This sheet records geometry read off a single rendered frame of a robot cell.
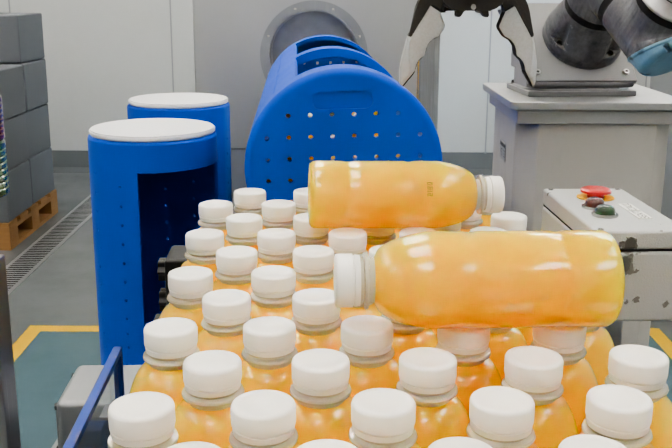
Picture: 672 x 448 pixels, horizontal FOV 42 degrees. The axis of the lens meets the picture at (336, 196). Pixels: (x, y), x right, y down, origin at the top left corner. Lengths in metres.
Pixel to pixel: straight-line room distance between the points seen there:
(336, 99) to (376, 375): 0.66
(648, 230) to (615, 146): 0.70
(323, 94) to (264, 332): 0.65
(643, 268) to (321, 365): 0.48
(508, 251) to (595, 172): 1.04
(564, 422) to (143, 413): 0.27
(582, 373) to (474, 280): 0.12
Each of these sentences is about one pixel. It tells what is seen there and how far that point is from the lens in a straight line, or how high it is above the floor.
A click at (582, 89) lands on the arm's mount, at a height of 1.16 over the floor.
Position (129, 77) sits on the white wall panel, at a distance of 6.65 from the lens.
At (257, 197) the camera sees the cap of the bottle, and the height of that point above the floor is 1.10.
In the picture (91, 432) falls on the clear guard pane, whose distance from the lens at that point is 0.91.
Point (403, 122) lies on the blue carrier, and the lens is 1.25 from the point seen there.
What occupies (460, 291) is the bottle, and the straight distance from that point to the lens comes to 0.62.
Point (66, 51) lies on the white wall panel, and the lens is 6.75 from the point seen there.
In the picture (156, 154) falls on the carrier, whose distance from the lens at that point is 1.89.
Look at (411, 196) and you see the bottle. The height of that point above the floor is 1.14.
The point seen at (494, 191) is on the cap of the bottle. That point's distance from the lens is 0.92.
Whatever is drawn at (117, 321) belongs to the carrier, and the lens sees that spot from 2.03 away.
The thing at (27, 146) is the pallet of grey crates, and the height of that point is 0.48.
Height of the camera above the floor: 1.34
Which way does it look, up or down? 13 degrees down
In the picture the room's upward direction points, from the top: straight up
